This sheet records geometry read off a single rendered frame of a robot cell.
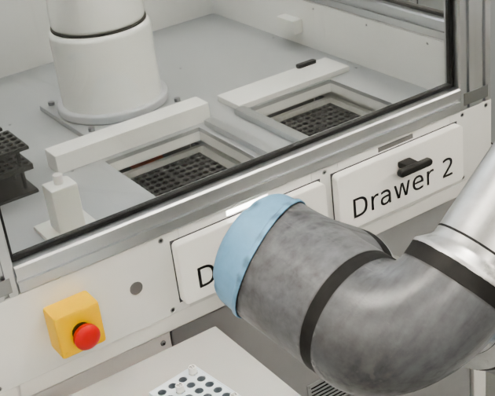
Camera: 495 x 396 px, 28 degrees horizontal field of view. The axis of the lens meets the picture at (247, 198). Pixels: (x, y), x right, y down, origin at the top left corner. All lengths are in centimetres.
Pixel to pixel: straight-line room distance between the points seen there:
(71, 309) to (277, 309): 67
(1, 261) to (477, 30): 92
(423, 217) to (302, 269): 109
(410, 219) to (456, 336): 110
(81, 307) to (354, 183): 53
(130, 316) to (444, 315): 86
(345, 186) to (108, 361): 49
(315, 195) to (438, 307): 90
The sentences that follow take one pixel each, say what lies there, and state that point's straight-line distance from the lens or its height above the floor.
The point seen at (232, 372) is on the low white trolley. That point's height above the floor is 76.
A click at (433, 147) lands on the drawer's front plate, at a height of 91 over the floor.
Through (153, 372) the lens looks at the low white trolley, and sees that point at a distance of 154.
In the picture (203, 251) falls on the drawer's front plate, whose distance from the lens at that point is 155.
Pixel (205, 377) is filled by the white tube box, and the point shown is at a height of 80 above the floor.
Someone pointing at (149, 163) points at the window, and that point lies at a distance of 148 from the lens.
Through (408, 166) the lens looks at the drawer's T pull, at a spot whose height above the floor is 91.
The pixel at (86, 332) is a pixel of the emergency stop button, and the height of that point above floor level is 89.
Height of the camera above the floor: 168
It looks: 28 degrees down
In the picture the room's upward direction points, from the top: 7 degrees counter-clockwise
